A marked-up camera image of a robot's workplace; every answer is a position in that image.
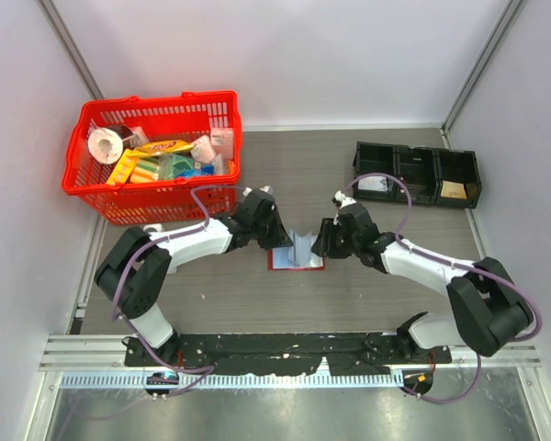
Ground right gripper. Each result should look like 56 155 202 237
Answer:
310 218 360 259

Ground red leather card holder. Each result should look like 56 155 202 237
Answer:
267 231 325 271

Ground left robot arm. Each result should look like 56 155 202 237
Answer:
94 188 293 366

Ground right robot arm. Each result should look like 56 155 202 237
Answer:
312 194 536 363

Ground cards in left bin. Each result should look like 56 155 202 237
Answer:
357 176 388 192

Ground gold card in bin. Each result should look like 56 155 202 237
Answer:
440 181 467 199

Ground pink white box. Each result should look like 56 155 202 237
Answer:
210 127 234 160

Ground green blue packet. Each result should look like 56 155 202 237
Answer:
158 154 214 180

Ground yellow chips bag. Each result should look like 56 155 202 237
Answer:
129 140 194 158

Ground red plastic shopping basket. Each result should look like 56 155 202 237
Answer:
62 90 242 226

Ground black three-compartment bin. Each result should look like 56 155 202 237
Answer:
353 141 482 209

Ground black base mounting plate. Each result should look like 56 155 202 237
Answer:
122 333 452 377

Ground yellow orange striped package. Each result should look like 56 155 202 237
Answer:
106 150 160 186

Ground black tape roll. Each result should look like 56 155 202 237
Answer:
106 124 138 143

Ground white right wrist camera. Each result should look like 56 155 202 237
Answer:
332 191 355 210

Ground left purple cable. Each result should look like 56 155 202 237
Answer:
110 184 253 396

